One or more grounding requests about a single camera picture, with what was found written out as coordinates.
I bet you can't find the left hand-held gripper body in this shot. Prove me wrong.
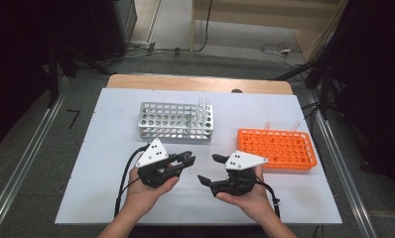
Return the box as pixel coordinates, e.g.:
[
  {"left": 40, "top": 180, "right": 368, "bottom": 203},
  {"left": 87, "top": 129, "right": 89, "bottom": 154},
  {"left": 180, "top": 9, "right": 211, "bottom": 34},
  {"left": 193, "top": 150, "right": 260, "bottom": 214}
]
[{"left": 135, "top": 137, "right": 184, "bottom": 189}]

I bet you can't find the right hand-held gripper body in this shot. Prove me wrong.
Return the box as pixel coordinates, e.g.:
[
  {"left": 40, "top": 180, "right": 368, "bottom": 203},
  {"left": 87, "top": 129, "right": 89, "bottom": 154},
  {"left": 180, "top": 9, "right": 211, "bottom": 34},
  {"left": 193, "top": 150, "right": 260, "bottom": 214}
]
[{"left": 209, "top": 150, "right": 269, "bottom": 198}]

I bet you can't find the silver metal test tube rack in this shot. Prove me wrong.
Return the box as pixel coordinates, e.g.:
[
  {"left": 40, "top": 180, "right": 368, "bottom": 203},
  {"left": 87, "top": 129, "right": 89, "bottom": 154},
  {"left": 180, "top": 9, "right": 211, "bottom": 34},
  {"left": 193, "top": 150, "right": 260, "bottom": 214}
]
[{"left": 137, "top": 101, "right": 215, "bottom": 142}]

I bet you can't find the orange plastic test tube rack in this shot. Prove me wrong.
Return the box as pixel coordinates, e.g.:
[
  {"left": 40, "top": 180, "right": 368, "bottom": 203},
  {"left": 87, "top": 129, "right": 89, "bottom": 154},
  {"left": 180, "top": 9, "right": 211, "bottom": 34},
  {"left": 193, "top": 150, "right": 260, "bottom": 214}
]
[{"left": 236, "top": 128, "right": 318, "bottom": 172}]

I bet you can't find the person's left hand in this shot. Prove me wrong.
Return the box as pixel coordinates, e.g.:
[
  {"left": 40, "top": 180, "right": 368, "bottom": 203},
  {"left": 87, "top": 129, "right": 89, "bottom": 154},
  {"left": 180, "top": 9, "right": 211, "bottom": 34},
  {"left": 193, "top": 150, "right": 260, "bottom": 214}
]
[{"left": 122, "top": 167, "right": 180, "bottom": 216}]

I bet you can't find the person's right hand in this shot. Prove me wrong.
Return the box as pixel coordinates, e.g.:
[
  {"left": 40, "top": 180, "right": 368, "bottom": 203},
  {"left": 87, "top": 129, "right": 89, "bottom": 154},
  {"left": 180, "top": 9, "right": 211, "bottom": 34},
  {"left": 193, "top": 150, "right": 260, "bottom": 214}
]
[{"left": 215, "top": 165, "right": 273, "bottom": 219}]

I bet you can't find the wooden table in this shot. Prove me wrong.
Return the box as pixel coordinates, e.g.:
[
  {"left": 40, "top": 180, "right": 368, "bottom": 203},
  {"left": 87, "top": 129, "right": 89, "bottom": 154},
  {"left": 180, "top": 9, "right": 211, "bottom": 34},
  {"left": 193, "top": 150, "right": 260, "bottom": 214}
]
[{"left": 105, "top": 73, "right": 294, "bottom": 96}]

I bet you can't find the black metal stand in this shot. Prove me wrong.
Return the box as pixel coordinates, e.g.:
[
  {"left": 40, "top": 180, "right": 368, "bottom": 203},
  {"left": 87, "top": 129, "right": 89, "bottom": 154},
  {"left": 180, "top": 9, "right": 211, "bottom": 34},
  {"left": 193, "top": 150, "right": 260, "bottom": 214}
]
[
  {"left": 46, "top": 43, "right": 115, "bottom": 108},
  {"left": 271, "top": 58, "right": 340, "bottom": 121}
]

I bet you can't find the black cabinet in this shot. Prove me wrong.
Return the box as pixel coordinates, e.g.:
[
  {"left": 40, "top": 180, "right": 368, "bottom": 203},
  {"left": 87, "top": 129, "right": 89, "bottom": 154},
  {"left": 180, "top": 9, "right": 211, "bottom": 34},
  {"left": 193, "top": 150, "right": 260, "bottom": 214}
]
[{"left": 87, "top": 0, "right": 138, "bottom": 61}]

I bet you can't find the dark curtain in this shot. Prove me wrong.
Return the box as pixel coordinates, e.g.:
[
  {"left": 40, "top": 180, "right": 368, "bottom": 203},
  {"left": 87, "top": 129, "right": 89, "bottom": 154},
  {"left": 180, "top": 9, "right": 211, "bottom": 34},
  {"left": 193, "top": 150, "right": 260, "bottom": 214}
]
[
  {"left": 328, "top": 0, "right": 395, "bottom": 186},
  {"left": 0, "top": 0, "right": 99, "bottom": 157}
]

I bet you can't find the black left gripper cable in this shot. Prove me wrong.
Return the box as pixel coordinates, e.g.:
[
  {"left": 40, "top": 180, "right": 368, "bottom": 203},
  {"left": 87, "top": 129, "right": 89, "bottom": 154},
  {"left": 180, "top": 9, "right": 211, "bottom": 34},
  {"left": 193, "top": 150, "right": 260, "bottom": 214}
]
[{"left": 114, "top": 143, "right": 151, "bottom": 218}]

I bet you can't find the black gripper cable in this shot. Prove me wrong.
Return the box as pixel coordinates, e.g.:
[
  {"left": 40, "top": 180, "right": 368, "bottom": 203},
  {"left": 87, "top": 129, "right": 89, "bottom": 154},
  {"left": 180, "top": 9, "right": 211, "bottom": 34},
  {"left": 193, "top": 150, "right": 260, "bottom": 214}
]
[
  {"left": 255, "top": 178, "right": 282, "bottom": 220},
  {"left": 114, "top": 143, "right": 151, "bottom": 218}
]

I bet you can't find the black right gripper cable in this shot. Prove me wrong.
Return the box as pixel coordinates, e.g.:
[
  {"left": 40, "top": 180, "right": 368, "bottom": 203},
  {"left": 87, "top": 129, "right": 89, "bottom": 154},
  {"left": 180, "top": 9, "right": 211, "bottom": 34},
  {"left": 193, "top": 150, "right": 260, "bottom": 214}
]
[{"left": 255, "top": 178, "right": 282, "bottom": 220}]

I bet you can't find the grey floor cable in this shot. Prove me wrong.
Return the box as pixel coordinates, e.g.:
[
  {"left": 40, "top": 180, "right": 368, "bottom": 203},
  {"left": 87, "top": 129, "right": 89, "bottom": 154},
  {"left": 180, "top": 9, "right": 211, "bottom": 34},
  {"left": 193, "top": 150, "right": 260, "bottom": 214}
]
[{"left": 104, "top": 41, "right": 192, "bottom": 63}]

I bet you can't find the aluminium floor rail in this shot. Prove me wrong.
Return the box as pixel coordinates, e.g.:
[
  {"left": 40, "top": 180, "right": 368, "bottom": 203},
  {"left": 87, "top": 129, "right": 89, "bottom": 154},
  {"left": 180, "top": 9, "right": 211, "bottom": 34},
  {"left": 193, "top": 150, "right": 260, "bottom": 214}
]
[
  {"left": 0, "top": 75, "right": 70, "bottom": 238},
  {"left": 308, "top": 92, "right": 379, "bottom": 238}
]

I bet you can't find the white floor cable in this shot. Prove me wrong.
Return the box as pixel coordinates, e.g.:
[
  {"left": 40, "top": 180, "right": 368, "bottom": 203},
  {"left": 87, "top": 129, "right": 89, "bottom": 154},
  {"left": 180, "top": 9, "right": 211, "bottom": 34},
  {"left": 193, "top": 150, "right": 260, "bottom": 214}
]
[{"left": 258, "top": 42, "right": 307, "bottom": 69}]

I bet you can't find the black hanging cable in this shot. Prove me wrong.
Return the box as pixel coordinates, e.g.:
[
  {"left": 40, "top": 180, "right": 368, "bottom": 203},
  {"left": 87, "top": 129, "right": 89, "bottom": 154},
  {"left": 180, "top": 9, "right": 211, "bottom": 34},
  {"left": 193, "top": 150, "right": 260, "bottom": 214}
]
[{"left": 195, "top": 0, "right": 214, "bottom": 54}]

